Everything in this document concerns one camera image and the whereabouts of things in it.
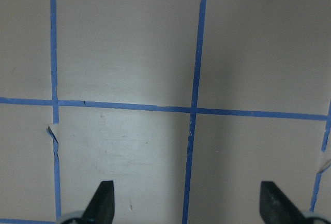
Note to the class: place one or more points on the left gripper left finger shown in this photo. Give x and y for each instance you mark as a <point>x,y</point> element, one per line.
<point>101,208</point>

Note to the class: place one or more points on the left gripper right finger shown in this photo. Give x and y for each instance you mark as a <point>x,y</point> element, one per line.
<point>275,206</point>

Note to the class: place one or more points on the brown paper table cover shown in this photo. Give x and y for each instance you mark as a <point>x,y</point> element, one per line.
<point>186,105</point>

